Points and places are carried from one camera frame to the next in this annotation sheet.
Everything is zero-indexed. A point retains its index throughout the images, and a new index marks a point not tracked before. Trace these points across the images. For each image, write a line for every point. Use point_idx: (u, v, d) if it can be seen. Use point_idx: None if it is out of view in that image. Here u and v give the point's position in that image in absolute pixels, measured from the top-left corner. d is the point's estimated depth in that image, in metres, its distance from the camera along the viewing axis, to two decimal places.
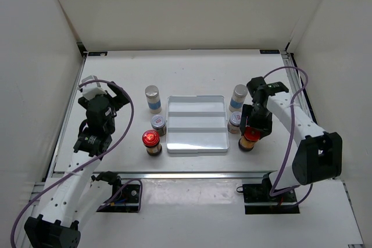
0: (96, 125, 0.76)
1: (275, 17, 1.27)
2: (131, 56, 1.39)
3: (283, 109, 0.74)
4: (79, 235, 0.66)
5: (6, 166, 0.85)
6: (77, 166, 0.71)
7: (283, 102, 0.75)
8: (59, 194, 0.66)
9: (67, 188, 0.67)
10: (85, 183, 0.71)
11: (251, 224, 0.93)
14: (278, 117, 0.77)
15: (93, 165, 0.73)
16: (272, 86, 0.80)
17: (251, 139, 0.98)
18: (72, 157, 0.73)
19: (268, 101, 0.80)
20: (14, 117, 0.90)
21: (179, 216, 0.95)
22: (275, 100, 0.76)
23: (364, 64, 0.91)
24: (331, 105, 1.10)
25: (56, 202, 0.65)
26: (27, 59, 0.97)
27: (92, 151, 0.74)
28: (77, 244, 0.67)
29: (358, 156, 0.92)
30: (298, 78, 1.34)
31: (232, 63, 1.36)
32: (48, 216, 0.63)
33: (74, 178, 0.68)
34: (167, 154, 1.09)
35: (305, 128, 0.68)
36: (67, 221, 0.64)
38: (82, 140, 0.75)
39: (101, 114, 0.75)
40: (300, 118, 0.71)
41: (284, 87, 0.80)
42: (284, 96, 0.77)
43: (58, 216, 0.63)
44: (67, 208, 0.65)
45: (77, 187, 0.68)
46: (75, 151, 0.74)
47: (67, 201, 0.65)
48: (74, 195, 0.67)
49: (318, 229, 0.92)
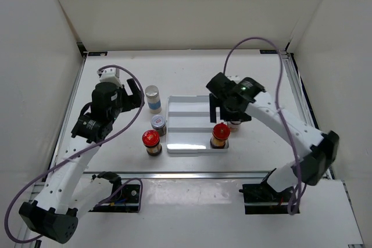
0: (99, 108, 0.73)
1: (275, 17, 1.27)
2: (131, 56, 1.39)
3: (273, 117, 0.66)
4: (76, 221, 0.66)
5: (6, 166, 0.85)
6: (74, 152, 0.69)
7: (268, 108, 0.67)
8: (54, 182, 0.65)
9: (63, 175, 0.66)
10: (82, 169, 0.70)
11: (251, 224, 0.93)
14: (265, 123, 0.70)
15: (90, 153, 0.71)
16: (246, 88, 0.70)
17: (220, 136, 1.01)
18: (71, 143, 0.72)
19: (247, 106, 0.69)
20: (14, 118, 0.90)
21: (179, 216, 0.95)
22: (260, 107, 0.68)
23: (364, 64, 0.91)
24: (331, 105, 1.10)
25: (51, 190, 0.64)
26: (27, 60, 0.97)
27: (89, 136, 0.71)
28: (74, 230, 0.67)
29: (358, 155, 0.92)
30: (299, 78, 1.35)
31: (232, 62, 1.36)
32: (43, 202, 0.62)
33: (70, 165, 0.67)
34: (167, 154, 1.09)
35: (303, 135, 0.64)
36: (61, 208, 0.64)
38: (80, 125, 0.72)
39: (105, 97, 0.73)
40: (293, 124, 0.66)
41: (258, 85, 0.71)
42: (265, 98, 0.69)
43: (53, 203, 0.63)
44: (62, 196, 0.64)
45: (74, 174, 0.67)
46: (73, 136, 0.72)
47: (61, 189, 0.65)
48: (70, 183, 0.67)
49: (319, 229, 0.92)
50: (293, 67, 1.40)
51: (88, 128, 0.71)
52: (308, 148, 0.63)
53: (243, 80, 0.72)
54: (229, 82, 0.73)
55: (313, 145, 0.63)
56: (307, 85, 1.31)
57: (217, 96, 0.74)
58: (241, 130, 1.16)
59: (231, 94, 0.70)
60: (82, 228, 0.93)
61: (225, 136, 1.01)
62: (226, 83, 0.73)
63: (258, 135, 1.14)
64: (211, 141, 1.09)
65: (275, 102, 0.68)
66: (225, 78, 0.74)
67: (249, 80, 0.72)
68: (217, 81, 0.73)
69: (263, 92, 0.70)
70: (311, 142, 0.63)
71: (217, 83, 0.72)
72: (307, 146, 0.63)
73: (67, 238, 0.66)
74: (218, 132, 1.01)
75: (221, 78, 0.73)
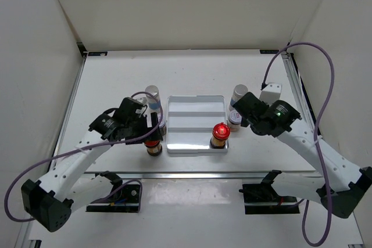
0: (122, 115, 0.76)
1: (275, 17, 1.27)
2: (131, 56, 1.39)
3: (309, 148, 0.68)
4: (68, 213, 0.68)
5: (6, 166, 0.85)
6: (87, 144, 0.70)
7: (304, 137, 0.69)
8: (61, 167, 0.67)
9: (71, 164, 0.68)
10: (89, 162, 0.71)
11: (251, 224, 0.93)
14: (298, 151, 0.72)
15: (102, 147, 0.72)
16: (281, 114, 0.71)
17: (219, 135, 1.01)
18: (86, 135, 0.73)
19: (282, 134, 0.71)
20: (14, 118, 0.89)
21: (179, 216, 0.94)
22: (296, 136, 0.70)
23: (364, 64, 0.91)
24: (331, 105, 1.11)
25: (56, 174, 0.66)
26: (27, 59, 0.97)
27: (105, 133, 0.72)
28: (64, 222, 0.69)
29: (358, 155, 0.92)
30: (299, 78, 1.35)
31: (232, 62, 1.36)
32: (45, 184, 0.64)
33: (79, 155, 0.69)
34: (167, 154, 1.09)
35: (341, 170, 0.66)
36: (61, 195, 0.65)
38: (100, 122, 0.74)
39: (132, 107, 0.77)
40: (332, 158, 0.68)
41: (294, 112, 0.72)
42: (302, 127, 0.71)
43: (54, 187, 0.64)
44: (65, 183, 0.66)
45: (81, 165, 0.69)
46: (90, 129, 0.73)
47: (66, 176, 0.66)
48: (76, 172, 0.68)
49: (319, 230, 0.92)
50: (293, 67, 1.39)
51: (106, 126, 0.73)
52: (346, 185, 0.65)
53: (279, 104, 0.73)
54: (261, 105, 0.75)
55: (351, 182, 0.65)
56: (307, 85, 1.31)
57: (245, 117, 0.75)
58: (241, 130, 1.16)
59: (263, 118, 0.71)
60: (82, 228, 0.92)
61: (225, 135, 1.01)
62: (256, 105, 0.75)
63: (258, 135, 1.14)
64: (211, 141, 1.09)
65: (312, 132, 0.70)
66: (254, 99, 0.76)
67: (283, 103, 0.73)
68: (247, 101, 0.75)
69: (299, 120, 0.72)
70: (349, 179, 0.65)
71: (247, 105, 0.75)
72: (345, 182, 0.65)
73: (57, 227, 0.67)
74: (218, 130, 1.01)
75: (250, 98, 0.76)
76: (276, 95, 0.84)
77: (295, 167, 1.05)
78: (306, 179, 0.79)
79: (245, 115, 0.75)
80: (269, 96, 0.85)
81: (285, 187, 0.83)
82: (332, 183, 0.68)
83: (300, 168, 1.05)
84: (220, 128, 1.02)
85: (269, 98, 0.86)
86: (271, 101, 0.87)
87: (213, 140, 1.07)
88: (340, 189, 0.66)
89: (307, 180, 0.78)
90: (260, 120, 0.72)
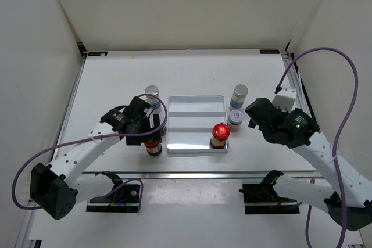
0: (132, 112, 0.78)
1: (275, 18, 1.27)
2: (131, 56, 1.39)
3: (327, 164, 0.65)
4: (74, 201, 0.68)
5: (6, 166, 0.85)
6: (98, 134, 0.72)
7: (323, 153, 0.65)
8: (72, 153, 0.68)
9: (82, 150, 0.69)
10: (99, 151, 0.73)
11: (251, 224, 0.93)
14: (314, 164, 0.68)
15: (113, 139, 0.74)
16: (300, 126, 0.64)
17: (219, 135, 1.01)
18: (97, 125, 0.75)
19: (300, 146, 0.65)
20: (14, 118, 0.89)
21: (179, 216, 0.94)
22: (314, 151, 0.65)
23: (364, 64, 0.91)
24: (331, 105, 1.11)
25: (67, 160, 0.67)
26: (27, 59, 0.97)
27: (115, 126, 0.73)
28: (68, 211, 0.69)
29: (358, 155, 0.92)
30: (299, 78, 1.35)
31: (232, 62, 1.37)
32: (56, 168, 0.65)
33: (91, 143, 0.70)
34: (167, 154, 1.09)
35: (357, 187, 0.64)
36: (70, 180, 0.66)
38: (111, 115, 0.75)
39: (142, 105, 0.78)
40: (349, 175, 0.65)
41: (314, 125, 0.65)
42: (321, 140, 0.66)
43: (65, 172, 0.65)
44: (75, 169, 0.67)
45: (92, 153, 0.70)
46: (101, 121, 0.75)
47: (77, 161, 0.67)
48: (86, 160, 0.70)
49: (319, 230, 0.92)
50: (293, 67, 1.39)
51: (117, 119, 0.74)
52: (361, 203, 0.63)
53: (297, 113, 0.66)
54: (278, 114, 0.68)
55: (366, 200, 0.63)
56: (307, 85, 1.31)
57: (260, 126, 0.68)
58: (241, 130, 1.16)
59: (281, 129, 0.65)
60: (82, 229, 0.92)
61: (225, 135, 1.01)
62: (272, 114, 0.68)
63: (258, 135, 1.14)
64: (211, 141, 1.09)
65: (331, 147, 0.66)
66: (270, 105, 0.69)
67: (301, 113, 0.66)
68: (263, 109, 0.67)
69: (318, 133, 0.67)
70: (364, 197, 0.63)
71: (263, 112, 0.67)
72: (360, 200, 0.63)
73: (60, 216, 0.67)
74: (218, 130, 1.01)
75: (265, 105, 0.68)
76: (289, 100, 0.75)
77: (295, 167, 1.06)
78: (311, 186, 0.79)
79: (260, 124, 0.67)
80: (281, 100, 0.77)
81: (289, 191, 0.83)
82: (346, 198, 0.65)
83: (300, 168, 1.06)
84: (220, 128, 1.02)
85: (282, 103, 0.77)
86: (283, 107, 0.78)
87: (213, 140, 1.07)
88: (354, 206, 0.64)
89: (314, 187, 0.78)
90: (276, 130, 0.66)
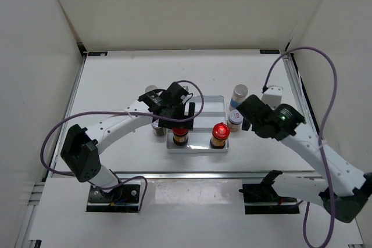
0: (169, 97, 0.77)
1: (275, 17, 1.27)
2: (131, 56, 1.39)
3: (314, 153, 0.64)
4: (97, 169, 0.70)
5: (6, 166, 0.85)
6: (135, 110, 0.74)
7: (309, 142, 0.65)
8: (108, 122, 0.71)
9: (118, 122, 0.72)
10: (132, 127, 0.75)
11: (251, 224, 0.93)
14: (301, 155, 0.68)
15: (146, 119, 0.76)
16: (286, 117, 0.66)
17: (217, 135, 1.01)
18: (134, 103, 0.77)
19: (287, 137, 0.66)
20: (14, 118, 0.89)
21: (179, 216, 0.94)
22: (300, 141, 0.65)
23: (364, 64, 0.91)
24: (332, 105, 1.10)
25: (102, 127, 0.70)
26: (27, 59, 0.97)
27: (151, 108, 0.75)
28: (92, 176, 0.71)
29: (358, 155, 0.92)
30: (299, 78, 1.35)
31: (231, 62, 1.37)
32: (90, 132, 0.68)
33: (127, 118, 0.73)
34: (167, 153, 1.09)
35: (345, 175, 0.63)
36: (100, 147, 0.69)
38: (149, 96, 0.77)
39: (179, 91, 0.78)
40: (335, 163, 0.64)
41: (300, 117, 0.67)
42: (305, 131, 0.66)
43: (97, 137, 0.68)
44: (107, 137, 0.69)
45: (125, 126, 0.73)
46: (138, 100, 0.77)
47: (110, 131, 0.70)
48: (118, 131, 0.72)
49: (319, 230, 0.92)
50: (293, 67, 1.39)
51: (153, 101, 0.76)
52: (350, 190, 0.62)
53: (282, 107, 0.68)
54: (266, 108, 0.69)
55: (355, 188, 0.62)
56: (308, 84, 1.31)
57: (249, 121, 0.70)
58: (240, 130, 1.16)
59: (268, 122, 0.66)
60: (82, 229, 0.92)
61: (223, 136, 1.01)
62: (261, 109, 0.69)
63: (257, 135, 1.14)
64: (211, 141, 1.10)
65: (317, 136, 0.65)
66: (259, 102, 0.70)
67: (288, 107, 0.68)
68: (251, 105, 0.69)
69: (304, 125, 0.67)
70: (353, 184, 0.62)
71: (251, 108, 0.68)
72: (349, 188, 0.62)
73: (83, 180, 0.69)
74: (218, 130, 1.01)
75: (254, 101, 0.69)
76: (276, 99, 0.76)
77: (294, 167, 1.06)
78: None
79: (250, 118, 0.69)
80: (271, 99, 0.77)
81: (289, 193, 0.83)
82: (335, 187, 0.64)
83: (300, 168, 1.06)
84: (220, 128, 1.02)
85: (272, 101, 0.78)
86: (273, 104, 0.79)
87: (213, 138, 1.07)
88: (343, 194, 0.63)
89: (310, 182, 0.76)
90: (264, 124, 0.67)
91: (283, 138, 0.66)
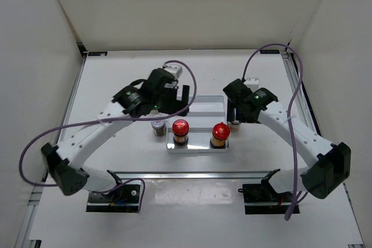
0: (149, 89, 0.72)
1: (275, 17, 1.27)
2: (131, 56, 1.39)
3: (282, 125, 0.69)
4: (84, 181, 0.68)
5: (6, 166, 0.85)
6: (107, 117, 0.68)
7: (278, 116, 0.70)
8: (79, 136, 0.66)
9: (90, 133, 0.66)
10: (109, 134, 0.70)
11: (251, 224, 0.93)
14: (275, 130, 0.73)
15: (122, 123, 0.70)
16: (260, 97, 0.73)
17: (217, 135, 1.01)
18: (108, 105, 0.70)
19: (260, 114, 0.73)
20: (14, 118, 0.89)
21: (179, 216, 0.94)
22: (270, 115, 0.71)
23: (364, 64, 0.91)
24: (332, 105, 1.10)
25: (74, 142, 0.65)
26: (27, 60, 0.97)
27: (127, 108, 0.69)
28: (81, 187, 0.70)
29: (358, 155, 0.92)
30: (299, 78, 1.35)
31: (231, 62, 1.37)
32: (62, 150, 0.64)
33: (98, 127, 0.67)
34: (167, 153, 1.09)
35: (312, 143, 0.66)
36: (77, 163, 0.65)
38: (124, 95, 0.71)
39: (160, 81, 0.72)
40: (303, 133, 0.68)
41: (273, 96, 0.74)
42: (276, 107, 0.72)
43: (69, 155, 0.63)
44: (80, 153, 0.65)
45: (99, 136, 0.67)
46: (113, 101, 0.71)
47: (82, 145, 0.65)
48: (93, 143, 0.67)
49: (319, 230, 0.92)
50: (293, 67, 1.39)
51: (130, 100, 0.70)
52: (315, 157, 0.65)
53: (260, 89, 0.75)
54: (246, 91, 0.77)
55: (320, 154, 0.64)
56: (308, 85, 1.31)
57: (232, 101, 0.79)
58: (241, 130, 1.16)
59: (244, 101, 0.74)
60: (82, 229, 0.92)
61: (222, 136, 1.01)
62: (243, 91, 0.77)
63: (258, 135, 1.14)
64: (211, 141, 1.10)
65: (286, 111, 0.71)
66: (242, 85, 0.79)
67: (264, 90, 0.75)
68: (234, 88, 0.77)
69: (276, 102, 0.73)
70: (318, 151, 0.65)
71: (233, 90, 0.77)
72: (314, 154, 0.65)
73: (72, 193, 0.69)
74: (218, 130, 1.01)
75: (237, 84, 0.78)
76: (254, 87, 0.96)
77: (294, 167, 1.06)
78: None
79: (231, 100, 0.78)
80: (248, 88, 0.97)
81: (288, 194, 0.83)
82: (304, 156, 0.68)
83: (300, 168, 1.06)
84: (220, 128, 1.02)
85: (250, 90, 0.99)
86: None
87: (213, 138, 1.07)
88: (310, 162, 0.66)
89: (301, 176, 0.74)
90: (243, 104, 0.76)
91: (257, 115, 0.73)
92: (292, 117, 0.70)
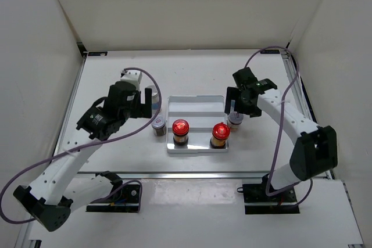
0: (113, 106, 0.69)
1: (275, 17, 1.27)
2: (131, 56, 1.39)
3: (275, 107, 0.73)
4: (67, 212, 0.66)
5: (6, 166, 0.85)
6: (75, 144, 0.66)
7: (273, 99, 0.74)
8: (50, 172, 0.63)
9: (60, 167, 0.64)
10: (81, 162, 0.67)
11: (251, 224, 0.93)
14: (270, 114, 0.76)
15: (91, 148, 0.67)
16: (261, 85, 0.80)
17: (217, 135, 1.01)
18: (74, 133, 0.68)
19: (258, 99, 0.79)
20: (14, 118, 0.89)
21: (179, 216, 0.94)
22: (266, 98, 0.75)
23: (364, 64, 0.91)
24: (332, 105, 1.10)
25: (46, 179, 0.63)
26: (27, 59, 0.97)
27: (94, 132, 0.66)
28: (67, 218, 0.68)
29: (358, 155, 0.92)
30: (298, 78, 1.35)
31: (231, 62, 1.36)
32: (36, 190, 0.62)
33: (67, 158, 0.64)
34: (166, 153, 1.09)
35: (298, 123, 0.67)
36: (54, 200, 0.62)
38: (87, 119, 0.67)
39: (121, 96, 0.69)
40: (292, 114, 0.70)
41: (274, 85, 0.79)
42: (274, 93, 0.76)
43: (43, 194, 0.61)
44: (56, 187, 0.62)
45: (72, 166, 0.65)
46: (78, 128, 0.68)
47: (56, 180, 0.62)
48: (67, 175, 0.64)
49: (318, 230, 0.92)
50: (293, 67, 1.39)
51: (95, 121, 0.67)
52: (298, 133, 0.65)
53: (264, 79, 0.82)
54: (253, 79, 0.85)
55: (304, 132, 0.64)
56: (307, 85, 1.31)
57: (238, 86, 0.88)
58: (241, 130, 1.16)
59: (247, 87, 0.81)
60: (82, 229, 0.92)
61: (222, 136, 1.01)
62: (249, 78, 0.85)
63: (258, 135, 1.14)
64: (211, 141, 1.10)
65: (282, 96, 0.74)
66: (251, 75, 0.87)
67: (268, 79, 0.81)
68: (242, 75, 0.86)
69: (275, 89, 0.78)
70: (303, 129, 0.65)
71: (241, 77, 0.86)
72: (298, 131, 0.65)
73: (58, 226, 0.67)
74: (218, 130, 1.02)
75: (246, 72, 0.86)
76: None
77: None
78: None
79: (238, 85, 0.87)
80: None
81: None
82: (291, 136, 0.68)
83: None
84: (220, 128, 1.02)
85: None
86: None
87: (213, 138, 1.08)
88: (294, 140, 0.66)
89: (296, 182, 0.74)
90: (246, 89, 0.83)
91: (257, 100, 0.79)
92: (285, 101, 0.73)
